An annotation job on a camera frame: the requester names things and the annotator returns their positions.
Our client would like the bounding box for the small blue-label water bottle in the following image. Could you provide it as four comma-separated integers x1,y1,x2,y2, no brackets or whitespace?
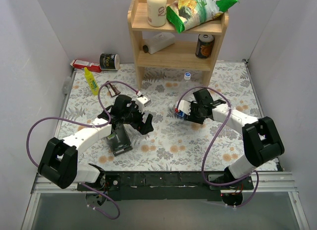
169,103,187,120

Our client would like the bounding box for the clear plastic bottle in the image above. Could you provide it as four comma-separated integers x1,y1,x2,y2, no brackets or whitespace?
183,78,192,90

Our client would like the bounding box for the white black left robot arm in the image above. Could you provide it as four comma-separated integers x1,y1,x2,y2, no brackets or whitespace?
38,95,154,190

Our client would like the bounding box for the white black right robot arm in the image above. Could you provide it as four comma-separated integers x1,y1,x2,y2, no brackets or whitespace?
175,86,285,189

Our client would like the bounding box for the yellow squeeze bottle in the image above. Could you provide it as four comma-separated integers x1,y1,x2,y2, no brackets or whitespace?
84,67,99,95

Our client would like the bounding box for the lying white bottle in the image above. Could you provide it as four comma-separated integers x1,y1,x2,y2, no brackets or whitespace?
143,32,176,54

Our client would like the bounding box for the cream lotion bottle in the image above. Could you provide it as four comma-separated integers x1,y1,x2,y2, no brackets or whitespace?
147,0,167,27

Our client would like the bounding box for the black green razor box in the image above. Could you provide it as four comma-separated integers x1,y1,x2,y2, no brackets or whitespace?
106,126,133,156

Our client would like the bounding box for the brown chocolate bar wrapper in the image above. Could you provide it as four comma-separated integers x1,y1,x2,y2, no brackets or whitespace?
106,83,121,97

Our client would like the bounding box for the floral table cloth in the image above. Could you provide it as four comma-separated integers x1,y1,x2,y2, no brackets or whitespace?
64,62,261,171

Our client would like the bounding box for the black white paper cup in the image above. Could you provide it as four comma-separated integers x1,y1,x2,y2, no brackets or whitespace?
99,53,120,71

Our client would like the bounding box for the dark tin can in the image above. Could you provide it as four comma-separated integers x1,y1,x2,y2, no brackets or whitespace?
195,34,214,59

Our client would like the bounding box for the red white toothpaste box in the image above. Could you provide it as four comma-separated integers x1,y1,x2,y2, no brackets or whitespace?
70,59,102,73

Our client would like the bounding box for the green chips bag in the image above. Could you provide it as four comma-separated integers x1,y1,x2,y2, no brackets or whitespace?
166,0,239,33

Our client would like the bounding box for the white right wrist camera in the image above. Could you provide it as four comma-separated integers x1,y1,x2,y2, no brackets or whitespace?
176,99,191,115

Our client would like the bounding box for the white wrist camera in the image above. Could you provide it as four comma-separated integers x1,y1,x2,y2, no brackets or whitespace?
176,99,191,115
135,96,151,113

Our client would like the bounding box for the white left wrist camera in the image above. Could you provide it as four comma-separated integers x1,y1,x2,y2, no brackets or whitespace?
135,96,151,113

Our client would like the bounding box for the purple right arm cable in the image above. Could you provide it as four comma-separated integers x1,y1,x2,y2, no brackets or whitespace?
176,86,260,207

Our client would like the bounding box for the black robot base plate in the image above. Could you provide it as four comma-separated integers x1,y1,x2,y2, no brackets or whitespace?
87,171,255,201

